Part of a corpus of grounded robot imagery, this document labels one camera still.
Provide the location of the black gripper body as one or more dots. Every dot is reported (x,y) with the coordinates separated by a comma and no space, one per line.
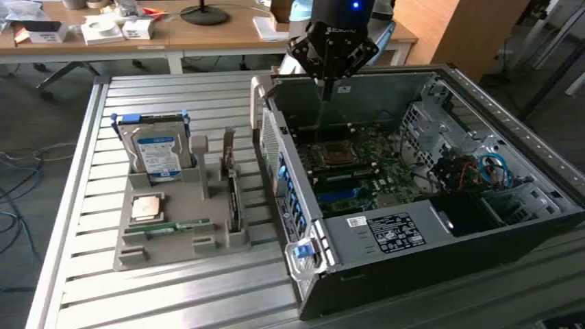
(339,17)

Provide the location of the Nvidia graphics card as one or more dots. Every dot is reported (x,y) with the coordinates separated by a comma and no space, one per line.
(234,205)

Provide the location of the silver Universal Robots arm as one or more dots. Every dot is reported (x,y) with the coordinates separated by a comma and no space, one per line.
(298,10)

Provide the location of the white paper stack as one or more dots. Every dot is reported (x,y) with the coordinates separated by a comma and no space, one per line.
(266,31)

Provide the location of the wooden desk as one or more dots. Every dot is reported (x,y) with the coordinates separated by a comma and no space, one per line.
(205,34)

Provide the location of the black round lamp base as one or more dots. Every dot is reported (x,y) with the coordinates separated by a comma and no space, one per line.
(202,17)

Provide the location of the metal CPU socket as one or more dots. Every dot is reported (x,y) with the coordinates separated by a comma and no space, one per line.
(335,154)

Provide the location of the green motherboard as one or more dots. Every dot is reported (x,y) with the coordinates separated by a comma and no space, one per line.
(387,161)

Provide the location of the orange packet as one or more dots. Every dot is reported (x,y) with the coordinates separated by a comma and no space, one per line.
(153,13)

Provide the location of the green RAM stick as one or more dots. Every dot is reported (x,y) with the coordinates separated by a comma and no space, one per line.
(182,225)
(342,174)

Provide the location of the white labelled box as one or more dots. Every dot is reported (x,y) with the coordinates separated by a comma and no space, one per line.
(137,32)

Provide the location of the long expansion slot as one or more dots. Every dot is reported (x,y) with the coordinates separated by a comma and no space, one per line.
(339,196)

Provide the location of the hard disk in blue carrier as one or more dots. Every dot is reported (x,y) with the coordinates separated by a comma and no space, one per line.
(154,154)

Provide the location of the white box with tape roll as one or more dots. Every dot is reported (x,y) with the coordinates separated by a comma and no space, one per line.
(102,36)

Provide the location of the beige tape roll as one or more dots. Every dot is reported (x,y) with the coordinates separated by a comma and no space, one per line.
(95,4)

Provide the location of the black fan shroud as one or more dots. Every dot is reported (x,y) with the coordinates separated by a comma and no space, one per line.
(466,216)

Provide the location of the grey cup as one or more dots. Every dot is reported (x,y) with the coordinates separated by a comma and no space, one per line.
(73,4)

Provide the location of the grey printed parts rack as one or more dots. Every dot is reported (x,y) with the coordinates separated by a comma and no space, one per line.
(182,212)

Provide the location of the grey power supply unit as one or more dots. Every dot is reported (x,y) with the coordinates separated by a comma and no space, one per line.
(346,240)

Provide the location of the metal disk bay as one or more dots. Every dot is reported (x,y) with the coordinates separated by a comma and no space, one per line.
(525,202)

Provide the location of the CPU chip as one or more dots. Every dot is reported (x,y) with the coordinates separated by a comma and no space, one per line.
(145,207)

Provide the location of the white box with black lid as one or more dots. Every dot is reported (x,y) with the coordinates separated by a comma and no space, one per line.
(45,37)

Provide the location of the blue case release latch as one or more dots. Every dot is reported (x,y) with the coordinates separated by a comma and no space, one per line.
(303,252)

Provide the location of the clear plastic bag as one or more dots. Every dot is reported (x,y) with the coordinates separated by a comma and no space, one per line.
(22,10)

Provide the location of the open black PC case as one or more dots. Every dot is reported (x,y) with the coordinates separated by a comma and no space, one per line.
(410,274)

